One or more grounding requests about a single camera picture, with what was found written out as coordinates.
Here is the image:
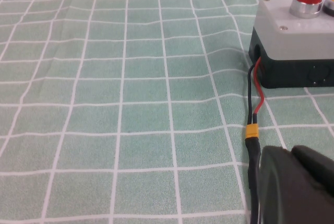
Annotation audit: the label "grey black button control box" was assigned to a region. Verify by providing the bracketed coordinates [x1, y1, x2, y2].
[248, 0, 334, 90]

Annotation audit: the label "yellow cable connector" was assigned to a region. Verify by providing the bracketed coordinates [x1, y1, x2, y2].
[245, 123, 260, 140]

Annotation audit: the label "thin red wire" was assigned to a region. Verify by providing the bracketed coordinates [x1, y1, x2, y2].
[252, 57, 266, 126]

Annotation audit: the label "thin black wire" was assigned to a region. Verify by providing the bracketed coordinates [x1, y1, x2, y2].
[247, 64, 259, 126]

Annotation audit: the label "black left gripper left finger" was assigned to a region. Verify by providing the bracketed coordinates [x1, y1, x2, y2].
[259, 145, 334, 224]

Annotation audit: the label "green white checked tablecloth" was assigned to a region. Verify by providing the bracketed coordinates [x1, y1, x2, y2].
[0, 0, 334, 224]

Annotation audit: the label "yellow flat push button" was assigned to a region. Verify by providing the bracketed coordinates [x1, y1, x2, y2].
[322, 0, 334, 17]

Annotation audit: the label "black sleeved cable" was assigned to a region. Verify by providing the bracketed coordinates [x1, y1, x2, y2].
[244, 138, 263, 224]

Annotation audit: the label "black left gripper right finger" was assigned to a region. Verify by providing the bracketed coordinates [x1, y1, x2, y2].
[291, 145, 334, 200]

